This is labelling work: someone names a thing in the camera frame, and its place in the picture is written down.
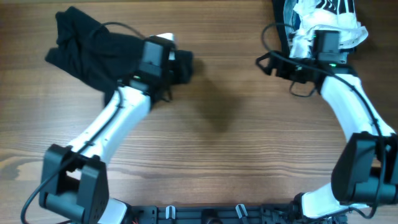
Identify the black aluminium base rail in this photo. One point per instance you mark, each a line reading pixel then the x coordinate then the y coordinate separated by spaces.
pixel 265 214

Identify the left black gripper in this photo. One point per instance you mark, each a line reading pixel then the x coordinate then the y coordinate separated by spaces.
pixel 177 63

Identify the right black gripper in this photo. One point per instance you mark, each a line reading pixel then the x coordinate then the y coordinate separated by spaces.
pixel 281 66

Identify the black t-shirt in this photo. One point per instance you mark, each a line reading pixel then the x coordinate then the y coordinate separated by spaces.
pixel 104 60

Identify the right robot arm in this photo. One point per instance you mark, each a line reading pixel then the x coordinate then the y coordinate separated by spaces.
pixel 365 175

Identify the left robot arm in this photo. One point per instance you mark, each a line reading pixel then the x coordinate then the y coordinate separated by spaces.
pixel 74 182

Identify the folded blue jeans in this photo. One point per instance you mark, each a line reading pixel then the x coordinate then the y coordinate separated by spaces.
pixel 329 6

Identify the black folded garment under jeans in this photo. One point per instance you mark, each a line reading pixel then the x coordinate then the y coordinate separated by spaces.
pixel 278 25

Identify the white printed garment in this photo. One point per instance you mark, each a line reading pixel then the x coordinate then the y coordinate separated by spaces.
pixel 352 32

